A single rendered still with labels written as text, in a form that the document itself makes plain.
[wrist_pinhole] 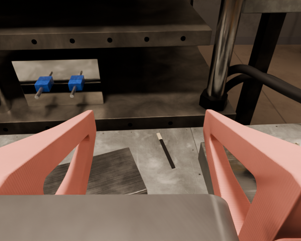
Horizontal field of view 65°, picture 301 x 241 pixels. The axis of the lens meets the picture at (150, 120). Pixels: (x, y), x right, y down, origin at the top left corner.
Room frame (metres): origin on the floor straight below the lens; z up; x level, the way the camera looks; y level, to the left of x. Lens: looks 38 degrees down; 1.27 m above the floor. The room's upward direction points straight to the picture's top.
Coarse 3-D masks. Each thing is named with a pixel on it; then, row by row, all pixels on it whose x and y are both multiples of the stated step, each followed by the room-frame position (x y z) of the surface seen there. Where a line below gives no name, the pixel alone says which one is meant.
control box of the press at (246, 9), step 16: (256, 0) 0.82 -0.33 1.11; (272, 0) 0.82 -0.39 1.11; (288, 0) 0.83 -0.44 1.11; (272, 16) 0.88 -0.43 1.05; (272, 32) 0.88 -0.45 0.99; (256, 48) 0.90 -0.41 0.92; (272, 48) 0.88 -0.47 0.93; (256, 64) 0.88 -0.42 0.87; (256, 80) 0.88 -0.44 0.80; (240, 96) 0.92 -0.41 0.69; (256, 96) 0.88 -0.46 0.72; (240, 112) 0.88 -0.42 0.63
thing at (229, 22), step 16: (224, 0) 0.70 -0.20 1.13; (240, 0) 0.69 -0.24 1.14; (224, 16) 0.69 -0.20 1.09; (240, 16) 0.70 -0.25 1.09; (224, 32) 0.69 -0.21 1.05; (224, 48) 0.69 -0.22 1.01; (224, 64) 0.69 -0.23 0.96; (208, 80) 0.71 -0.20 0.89; (224, 80) 0.69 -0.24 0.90; (208, 96) 0.70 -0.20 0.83; (224, 96) 0.70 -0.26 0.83
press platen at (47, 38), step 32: (0, 0) 1.18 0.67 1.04; (32, 0) 1.17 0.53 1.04; (64, 0) 1.17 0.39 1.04; (96, 0) 1.17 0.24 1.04; (128, 0) 1.17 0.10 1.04; (160, 0) 1.17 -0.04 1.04; (0, 32) 0.73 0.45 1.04; (32, 32) 0.73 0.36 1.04; (64, 32) 0.73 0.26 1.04; (96, 32) 0.73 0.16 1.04; (128, 32) 0.74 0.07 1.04; (160, 32) 0.74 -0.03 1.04; (192, 32) 0.75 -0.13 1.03
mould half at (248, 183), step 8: (200, 144) 0.44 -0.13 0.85; (200, 152) 0.43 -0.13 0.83; (200, 160) 0.42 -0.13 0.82; (232, 160) 0.31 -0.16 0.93; (208, 168) 0.36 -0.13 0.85; (232, 168) 0.29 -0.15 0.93; (240, 168) 0.29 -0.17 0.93; (208, 176) 0.35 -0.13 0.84; (240, 176) 0.27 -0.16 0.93; (248, 176) 0.27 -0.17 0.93; (208, 184) 0.34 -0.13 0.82; (240, 184) 0.25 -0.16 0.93; (248, 184) 0.25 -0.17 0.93; (256, 184) 0.26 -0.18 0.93; (208, 192) 0.33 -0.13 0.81; (248, 192) 0.24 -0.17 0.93
